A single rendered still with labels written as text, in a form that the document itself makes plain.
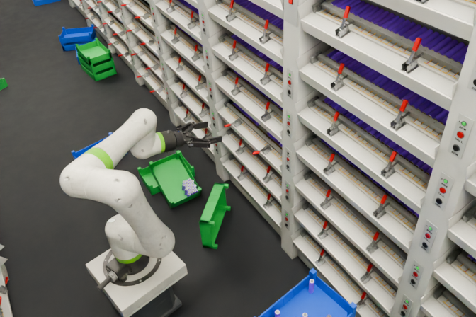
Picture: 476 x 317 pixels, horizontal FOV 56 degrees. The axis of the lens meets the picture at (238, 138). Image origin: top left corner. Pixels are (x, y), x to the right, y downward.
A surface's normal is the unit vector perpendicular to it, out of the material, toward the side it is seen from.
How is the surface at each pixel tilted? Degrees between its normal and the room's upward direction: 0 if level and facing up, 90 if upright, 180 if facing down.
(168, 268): 2
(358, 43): 17
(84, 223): 0
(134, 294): 2
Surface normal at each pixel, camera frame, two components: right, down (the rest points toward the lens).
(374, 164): -0.29, -0.65
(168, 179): 0.15, -0.53
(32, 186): -0.05, -0.78
